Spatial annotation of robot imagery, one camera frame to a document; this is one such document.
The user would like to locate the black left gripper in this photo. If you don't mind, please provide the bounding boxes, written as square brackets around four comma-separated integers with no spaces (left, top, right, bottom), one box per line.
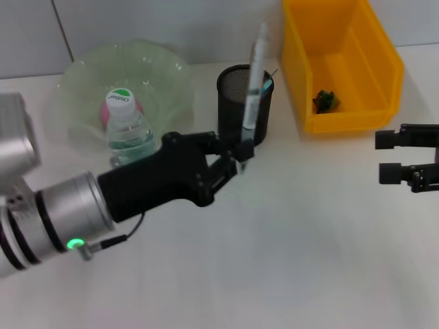
[97,131,255,223]

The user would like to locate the blue plastic scissors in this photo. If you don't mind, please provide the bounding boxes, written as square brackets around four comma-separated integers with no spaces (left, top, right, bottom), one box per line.
[261,77,274,102]

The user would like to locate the silver ballpoint pen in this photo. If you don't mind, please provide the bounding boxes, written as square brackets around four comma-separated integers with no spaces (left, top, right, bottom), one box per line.
[239,23,269,175]

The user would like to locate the green plastic scrap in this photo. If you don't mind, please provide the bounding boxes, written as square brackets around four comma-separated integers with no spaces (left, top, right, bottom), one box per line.
[311,89,341,114]

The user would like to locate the clear green-label water bottle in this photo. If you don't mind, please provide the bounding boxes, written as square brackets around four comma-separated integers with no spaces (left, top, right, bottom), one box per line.
[104,88,158,169]

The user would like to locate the pink peach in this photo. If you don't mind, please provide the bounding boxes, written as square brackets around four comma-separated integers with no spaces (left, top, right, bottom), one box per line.
[98,99,145,130]

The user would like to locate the black mesh pen holder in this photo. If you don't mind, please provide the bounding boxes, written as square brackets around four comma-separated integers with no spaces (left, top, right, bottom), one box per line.
[215,64,275,147]

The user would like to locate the translucent green fruit plate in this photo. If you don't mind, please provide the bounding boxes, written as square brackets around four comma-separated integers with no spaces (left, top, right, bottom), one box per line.
[56,39,195,145]

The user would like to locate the yellow plastic bin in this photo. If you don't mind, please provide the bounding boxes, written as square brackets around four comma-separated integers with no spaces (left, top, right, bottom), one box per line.
[281,0,405,135]

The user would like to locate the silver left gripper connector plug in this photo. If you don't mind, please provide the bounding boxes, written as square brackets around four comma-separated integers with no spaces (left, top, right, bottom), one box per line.
[77,241,104,262]

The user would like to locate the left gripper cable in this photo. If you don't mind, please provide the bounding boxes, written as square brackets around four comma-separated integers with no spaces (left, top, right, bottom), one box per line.
[99,212,145,248]

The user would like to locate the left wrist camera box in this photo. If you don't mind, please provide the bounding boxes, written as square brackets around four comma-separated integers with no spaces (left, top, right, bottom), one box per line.
[0,91,43,200]

